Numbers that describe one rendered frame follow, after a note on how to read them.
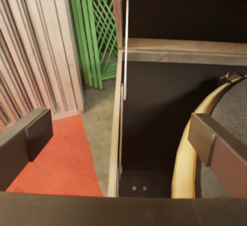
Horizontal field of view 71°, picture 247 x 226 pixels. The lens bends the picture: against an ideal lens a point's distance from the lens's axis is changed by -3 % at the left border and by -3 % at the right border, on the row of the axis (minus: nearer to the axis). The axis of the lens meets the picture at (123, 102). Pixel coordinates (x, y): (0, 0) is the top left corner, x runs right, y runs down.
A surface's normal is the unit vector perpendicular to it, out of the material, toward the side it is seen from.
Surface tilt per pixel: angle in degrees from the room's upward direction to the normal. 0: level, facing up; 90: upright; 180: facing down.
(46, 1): 87
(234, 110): 0
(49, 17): 87
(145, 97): 90
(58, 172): 0
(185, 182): 13
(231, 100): 0
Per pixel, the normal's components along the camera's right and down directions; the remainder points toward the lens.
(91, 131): 0.03, -0.72
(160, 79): -0.02, 0.70
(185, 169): -0.19, -0.76
